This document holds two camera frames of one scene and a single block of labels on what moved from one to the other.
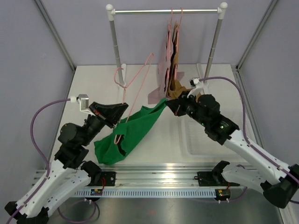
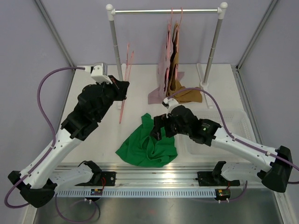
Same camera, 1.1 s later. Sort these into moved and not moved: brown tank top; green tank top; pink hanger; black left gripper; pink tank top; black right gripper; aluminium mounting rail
Moved: green tank top; black left gripper; pink hanger; black right gripper
Not moved: aluminium mounting rail; pink tank top; brown tank top
